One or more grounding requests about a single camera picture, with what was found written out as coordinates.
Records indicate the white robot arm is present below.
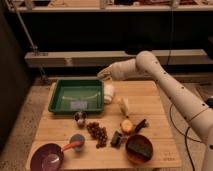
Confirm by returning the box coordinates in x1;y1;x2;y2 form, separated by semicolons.
97;51;213;171

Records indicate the green plastic tray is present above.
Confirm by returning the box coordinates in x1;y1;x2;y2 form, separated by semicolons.
48;78;104;115

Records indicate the white rolled cloth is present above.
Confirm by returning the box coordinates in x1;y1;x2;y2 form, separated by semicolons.
104;84;115;104

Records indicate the white shelf beam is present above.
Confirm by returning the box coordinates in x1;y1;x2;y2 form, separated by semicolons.
25;49;213;68

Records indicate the yellow round fruit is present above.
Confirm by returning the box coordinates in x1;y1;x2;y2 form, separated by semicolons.
120;119;133;134

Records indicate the brown grape bunch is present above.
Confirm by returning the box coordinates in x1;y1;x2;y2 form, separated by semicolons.
86;122;108;148

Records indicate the dark spatula tool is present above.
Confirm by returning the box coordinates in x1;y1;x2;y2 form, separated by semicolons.
133;119;148;134

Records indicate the wooden table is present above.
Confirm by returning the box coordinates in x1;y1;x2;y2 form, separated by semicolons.
31;81;182;171

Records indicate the small dark green block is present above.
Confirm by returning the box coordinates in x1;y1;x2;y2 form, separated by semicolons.
110;131;123;147

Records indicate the grey metal pole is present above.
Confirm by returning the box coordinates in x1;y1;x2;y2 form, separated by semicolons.
8;0;50;84

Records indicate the dark green sponge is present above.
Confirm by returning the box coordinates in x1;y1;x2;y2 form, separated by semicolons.
127;141;153;158

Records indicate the brown bowl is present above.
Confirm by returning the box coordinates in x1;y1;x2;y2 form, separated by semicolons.
125;135;153;164

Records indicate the purple plastic bowl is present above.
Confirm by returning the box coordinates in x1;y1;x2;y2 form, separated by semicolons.
30;143;64;171

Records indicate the black cable on floor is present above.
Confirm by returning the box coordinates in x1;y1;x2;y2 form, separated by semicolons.
168;103;203;171

